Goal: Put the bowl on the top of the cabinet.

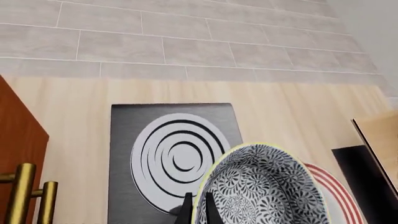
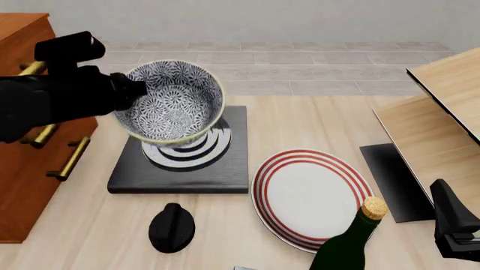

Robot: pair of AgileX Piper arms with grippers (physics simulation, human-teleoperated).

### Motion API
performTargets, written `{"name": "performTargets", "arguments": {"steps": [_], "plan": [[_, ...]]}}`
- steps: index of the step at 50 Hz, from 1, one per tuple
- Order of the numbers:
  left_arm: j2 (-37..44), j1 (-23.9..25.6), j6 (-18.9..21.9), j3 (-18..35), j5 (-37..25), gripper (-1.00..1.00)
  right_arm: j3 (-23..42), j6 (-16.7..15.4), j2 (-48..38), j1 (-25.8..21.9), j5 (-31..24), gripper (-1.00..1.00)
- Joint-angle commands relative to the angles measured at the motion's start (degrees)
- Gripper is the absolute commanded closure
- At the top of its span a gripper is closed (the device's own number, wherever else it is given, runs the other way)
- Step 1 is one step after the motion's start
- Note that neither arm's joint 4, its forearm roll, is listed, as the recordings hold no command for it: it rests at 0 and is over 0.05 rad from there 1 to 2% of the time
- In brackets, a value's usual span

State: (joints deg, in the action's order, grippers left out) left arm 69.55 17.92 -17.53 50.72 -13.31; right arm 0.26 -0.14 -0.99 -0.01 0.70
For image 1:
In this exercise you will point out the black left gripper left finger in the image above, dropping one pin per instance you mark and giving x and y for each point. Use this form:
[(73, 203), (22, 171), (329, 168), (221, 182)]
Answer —
[(186, 211)]

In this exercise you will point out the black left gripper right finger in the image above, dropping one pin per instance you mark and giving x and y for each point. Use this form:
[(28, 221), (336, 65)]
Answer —
[(212, 213)]

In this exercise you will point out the red-brown wooden cabinet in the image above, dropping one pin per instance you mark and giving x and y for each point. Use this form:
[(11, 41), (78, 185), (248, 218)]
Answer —
[(18, 130)]

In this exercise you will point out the flat black stove plate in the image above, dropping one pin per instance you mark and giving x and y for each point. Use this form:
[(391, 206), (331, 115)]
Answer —
[(124, 144)]

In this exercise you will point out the white plate with red rings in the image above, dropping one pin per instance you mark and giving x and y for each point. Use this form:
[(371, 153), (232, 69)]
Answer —
[(340, 194)]

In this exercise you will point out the black microwave oven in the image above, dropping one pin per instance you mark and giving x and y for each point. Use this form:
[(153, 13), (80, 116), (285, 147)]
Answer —
[(363, 177)]

